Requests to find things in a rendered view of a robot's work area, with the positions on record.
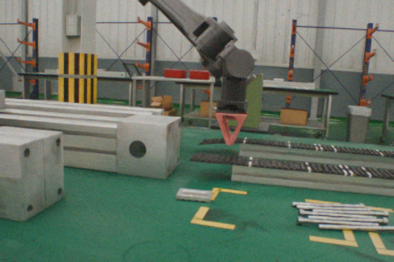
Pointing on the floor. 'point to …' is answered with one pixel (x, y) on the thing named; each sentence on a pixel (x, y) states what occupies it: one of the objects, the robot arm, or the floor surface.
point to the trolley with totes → (173, 75)
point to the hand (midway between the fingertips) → (230, 139)
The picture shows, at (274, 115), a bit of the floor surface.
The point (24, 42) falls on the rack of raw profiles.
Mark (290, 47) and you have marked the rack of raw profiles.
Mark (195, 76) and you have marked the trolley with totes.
